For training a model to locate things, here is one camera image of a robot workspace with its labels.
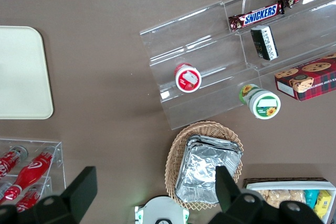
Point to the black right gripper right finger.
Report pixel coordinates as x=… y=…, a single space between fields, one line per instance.
x=227 y=187

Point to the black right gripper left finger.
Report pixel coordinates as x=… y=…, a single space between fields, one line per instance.
x=78 y=190

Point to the foil-wrapped sandwich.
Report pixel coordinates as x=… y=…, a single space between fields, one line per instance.
x=202 y=171
x=218 y=141

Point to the woven wicker basket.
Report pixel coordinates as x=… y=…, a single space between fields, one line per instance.
x=176 y=153

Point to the cream plastic tray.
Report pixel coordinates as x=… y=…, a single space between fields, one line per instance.
x=21 y=72

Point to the clear acrylic bottle rack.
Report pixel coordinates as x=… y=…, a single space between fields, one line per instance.
x=56 y=155

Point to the red cola bottle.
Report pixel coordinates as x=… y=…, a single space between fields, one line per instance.
x=9 y=161
x=32 y=169
x=27 y=199

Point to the beige cracker packet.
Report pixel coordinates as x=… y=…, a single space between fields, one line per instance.
x=281 y=196

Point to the white rectangular snack bin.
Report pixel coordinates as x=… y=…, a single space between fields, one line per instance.
x=288 y=185

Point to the white round device green trim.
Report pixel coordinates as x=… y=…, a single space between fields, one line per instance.
x=162 y=209

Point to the teal snack packet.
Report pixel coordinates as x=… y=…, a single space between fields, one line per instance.
x=312 y=197

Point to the green sunflower yogurt cup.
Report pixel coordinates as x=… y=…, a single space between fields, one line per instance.
x=262 y=103

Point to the yellow snack packet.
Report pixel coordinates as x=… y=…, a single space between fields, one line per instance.
x=323 y=204

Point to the red strawberry yogurt cup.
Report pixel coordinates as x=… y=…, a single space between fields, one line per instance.
x=188 y=78

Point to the red tartan cookie box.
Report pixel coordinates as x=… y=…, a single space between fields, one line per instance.
x=309 y=81

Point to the clear acrylic stepped shelf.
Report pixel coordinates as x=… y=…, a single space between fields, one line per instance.
x=302 y=30
x=194 y=51

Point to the black chocolate box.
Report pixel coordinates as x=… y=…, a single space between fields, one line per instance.
x=263 y=43

